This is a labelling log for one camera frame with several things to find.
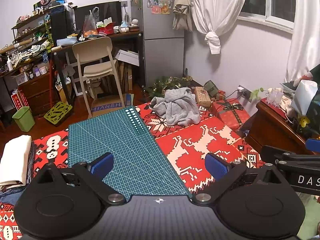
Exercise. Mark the wooden drawer cabinet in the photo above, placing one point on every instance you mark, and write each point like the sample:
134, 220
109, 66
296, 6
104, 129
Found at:
37, 92

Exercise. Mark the green cutting mat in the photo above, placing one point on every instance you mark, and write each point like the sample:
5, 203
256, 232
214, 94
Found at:
125, 140

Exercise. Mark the green artificial plant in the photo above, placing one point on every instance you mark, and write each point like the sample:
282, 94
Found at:
257, 93

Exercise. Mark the black frame desk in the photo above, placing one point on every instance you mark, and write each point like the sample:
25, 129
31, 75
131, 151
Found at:
125, 35

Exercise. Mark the wall socket with charger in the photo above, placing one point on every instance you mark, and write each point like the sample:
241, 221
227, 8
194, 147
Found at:
243, 92

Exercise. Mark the green pouch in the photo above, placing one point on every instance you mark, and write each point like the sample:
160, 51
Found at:
211, 88

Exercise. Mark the clear glass figurines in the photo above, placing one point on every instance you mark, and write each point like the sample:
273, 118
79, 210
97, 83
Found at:
273, 96

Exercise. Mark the black computer tower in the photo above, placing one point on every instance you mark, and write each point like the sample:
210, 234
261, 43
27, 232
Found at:
60, 27

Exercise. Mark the lime green plastic crate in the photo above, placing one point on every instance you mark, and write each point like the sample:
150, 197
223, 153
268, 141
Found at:
58, 112

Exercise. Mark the pale plastic bag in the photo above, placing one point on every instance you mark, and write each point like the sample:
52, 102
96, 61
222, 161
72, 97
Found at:
303, 95

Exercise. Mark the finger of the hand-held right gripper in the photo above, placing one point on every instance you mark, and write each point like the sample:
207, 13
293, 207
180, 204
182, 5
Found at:
280, 152
313, 145

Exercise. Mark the small red box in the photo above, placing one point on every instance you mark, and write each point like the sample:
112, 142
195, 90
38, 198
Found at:
17, 100

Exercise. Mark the cream folded sweater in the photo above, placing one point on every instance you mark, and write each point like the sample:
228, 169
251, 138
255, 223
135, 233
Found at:
15, 157

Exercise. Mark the white curtain panel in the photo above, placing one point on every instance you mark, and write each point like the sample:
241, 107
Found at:
305, 42

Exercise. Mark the black monitor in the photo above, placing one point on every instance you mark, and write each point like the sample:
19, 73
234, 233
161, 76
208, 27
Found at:
110, 10

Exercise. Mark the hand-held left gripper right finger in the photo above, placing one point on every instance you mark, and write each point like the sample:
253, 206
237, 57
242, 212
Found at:
216, 166

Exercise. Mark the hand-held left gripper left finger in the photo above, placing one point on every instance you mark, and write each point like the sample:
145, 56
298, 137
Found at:
102, 166

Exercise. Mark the white pump bottle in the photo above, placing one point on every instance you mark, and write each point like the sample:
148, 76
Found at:
9, 63

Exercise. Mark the tinsel garland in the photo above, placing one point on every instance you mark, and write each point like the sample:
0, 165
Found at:
162, 83

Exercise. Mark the beige plastic chair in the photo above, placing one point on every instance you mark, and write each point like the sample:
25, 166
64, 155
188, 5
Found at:
91, 47

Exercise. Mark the white flat box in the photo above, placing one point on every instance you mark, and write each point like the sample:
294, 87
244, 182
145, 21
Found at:
127, 57

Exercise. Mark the beige cloth bag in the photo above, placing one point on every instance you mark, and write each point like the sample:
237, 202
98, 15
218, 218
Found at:
182, 12

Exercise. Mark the wooden nightstand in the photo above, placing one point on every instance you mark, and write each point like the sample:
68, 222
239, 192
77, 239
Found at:
270, 127

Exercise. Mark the dark striped folded garment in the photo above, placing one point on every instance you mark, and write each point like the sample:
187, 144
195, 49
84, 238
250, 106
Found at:
31, 160

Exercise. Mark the white knotted curtain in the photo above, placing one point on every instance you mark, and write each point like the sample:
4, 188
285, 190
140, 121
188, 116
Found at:
217, 5

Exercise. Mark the red gift box with ribbon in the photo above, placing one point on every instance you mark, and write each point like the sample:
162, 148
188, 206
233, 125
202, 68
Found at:
230, 118

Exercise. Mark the cluttered wooden shelf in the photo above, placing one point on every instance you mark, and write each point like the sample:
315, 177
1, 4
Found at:
27, 25

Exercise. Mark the red patterned blanket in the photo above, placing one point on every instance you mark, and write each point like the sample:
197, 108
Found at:
190, 145

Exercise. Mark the grey knit shirt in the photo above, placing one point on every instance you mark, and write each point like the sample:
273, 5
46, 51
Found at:
180, 107

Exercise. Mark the green waste bin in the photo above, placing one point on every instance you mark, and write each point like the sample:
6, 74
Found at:
23, 118

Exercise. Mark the grey refrigerator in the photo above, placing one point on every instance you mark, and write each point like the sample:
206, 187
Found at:
162, 55

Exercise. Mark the clear plastic bag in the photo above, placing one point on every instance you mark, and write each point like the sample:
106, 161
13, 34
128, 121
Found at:
90, 25

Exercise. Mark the folded blue jeans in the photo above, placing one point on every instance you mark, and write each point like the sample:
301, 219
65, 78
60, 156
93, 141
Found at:
10, 195

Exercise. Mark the flat brown cardboard box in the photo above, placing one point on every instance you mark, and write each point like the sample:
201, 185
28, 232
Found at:
107, 105

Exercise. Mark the beige patterned gift box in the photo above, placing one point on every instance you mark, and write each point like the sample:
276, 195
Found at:
202, 96

